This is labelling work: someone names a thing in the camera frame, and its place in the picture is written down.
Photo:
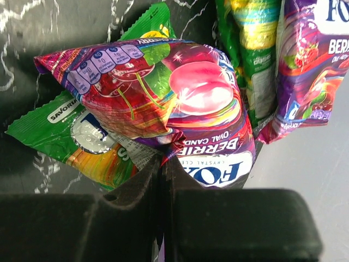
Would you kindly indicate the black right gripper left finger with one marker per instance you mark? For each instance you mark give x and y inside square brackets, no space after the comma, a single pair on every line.
[117,226]

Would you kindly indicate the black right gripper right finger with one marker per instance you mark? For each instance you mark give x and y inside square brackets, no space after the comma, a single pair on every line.
[213,224]

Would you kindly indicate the red candy bag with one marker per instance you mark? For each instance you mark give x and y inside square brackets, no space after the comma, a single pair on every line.
[210,128]

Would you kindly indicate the green Fox's candy bag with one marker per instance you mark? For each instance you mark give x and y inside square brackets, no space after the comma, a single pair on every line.
[247,31]

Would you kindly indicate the purple Fox's berries candy bag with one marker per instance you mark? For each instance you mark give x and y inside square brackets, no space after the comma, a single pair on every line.
[311,63]

